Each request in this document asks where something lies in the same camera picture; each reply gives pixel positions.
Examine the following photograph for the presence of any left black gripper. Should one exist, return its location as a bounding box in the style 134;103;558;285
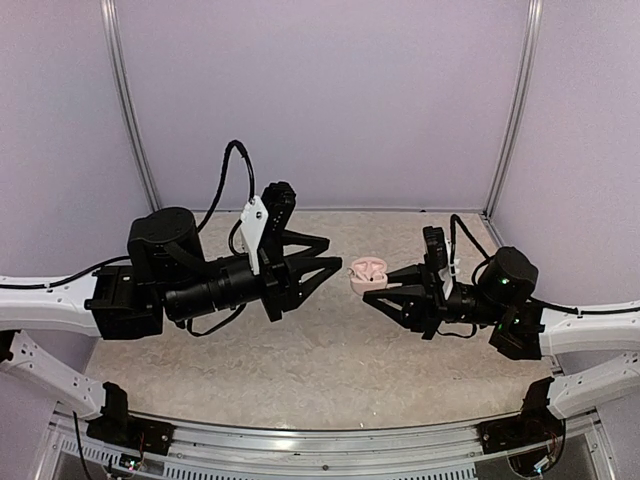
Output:
163;231;343;323

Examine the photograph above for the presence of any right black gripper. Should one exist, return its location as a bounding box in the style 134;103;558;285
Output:
363;261;505;341

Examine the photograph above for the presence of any pink round charging case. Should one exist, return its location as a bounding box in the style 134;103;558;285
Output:
348;257;388;296

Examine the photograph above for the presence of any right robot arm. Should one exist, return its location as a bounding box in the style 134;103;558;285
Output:
349;247;639;444

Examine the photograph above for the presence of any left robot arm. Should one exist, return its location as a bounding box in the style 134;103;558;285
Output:
1;207;342;445

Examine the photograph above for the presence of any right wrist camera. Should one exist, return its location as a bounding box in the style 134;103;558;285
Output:
422;226;459;299

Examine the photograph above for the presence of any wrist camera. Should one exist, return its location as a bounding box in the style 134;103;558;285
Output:
239;181;296;276
422;226;459;299

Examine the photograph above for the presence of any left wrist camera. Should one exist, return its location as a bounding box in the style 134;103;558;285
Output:
239;181;296;276

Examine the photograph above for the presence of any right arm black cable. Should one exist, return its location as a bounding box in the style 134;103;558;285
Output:
448;213;640;339

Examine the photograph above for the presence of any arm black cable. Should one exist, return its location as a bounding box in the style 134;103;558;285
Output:
194;139;257;256
448;213;640;339

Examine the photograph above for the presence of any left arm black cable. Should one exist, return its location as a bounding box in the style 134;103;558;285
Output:
194;139;257;256

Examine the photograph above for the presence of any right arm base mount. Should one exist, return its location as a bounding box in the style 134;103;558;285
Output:
477;377;566;454

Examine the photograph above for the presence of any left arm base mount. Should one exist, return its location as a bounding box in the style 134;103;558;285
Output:
87;382;176;456

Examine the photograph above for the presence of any right aluminium frame post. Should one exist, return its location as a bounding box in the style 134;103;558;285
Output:
483;0;544;222

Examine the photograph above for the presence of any aluminium frame post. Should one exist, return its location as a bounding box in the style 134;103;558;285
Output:
483;0;544;222
100;0;162;212

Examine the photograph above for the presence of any front aluminium rail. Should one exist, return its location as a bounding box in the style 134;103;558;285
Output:
47;399;606;480

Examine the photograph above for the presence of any left aluminium frame post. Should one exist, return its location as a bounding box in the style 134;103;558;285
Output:
100;0;162;212

